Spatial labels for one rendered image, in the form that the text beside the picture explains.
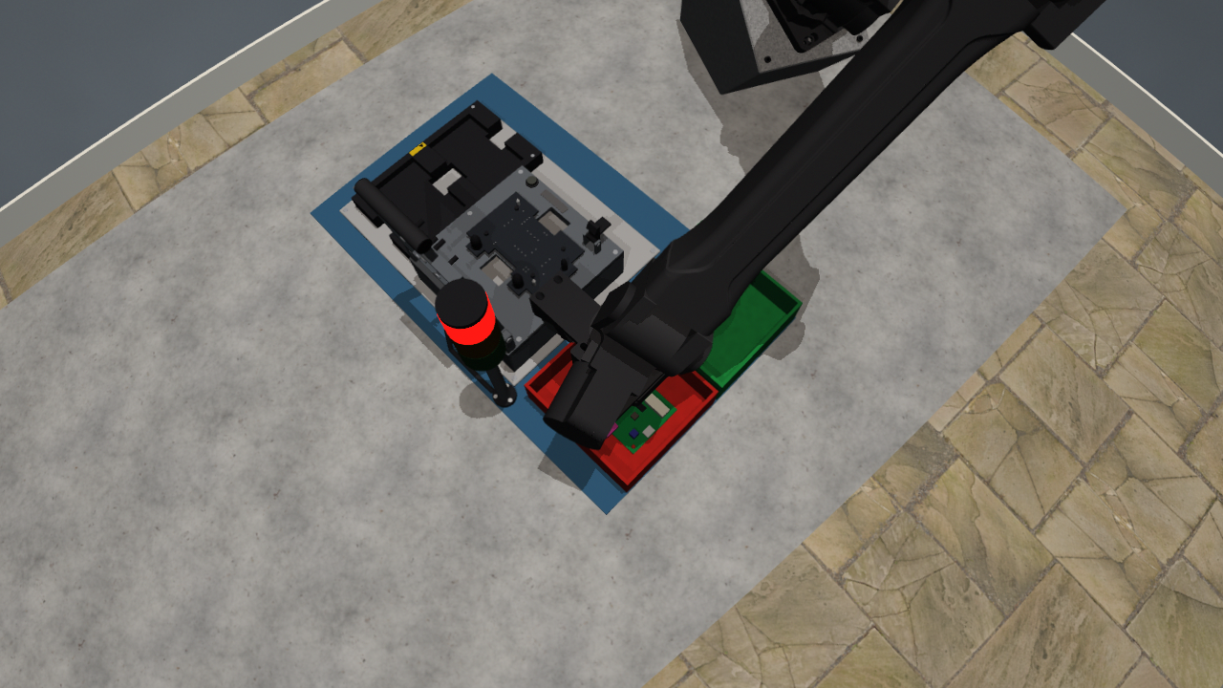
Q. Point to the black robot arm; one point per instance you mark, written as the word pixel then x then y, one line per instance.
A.
pixel 665 318

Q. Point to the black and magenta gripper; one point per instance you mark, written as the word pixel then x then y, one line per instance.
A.
pixel 654 380

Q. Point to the red bin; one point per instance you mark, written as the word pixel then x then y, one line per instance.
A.
pixel 690 394

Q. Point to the green circuit board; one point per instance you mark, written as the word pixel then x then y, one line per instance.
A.
pixel 639 423

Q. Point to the green open-top bin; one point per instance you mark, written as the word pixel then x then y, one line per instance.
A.
pixel 761 314

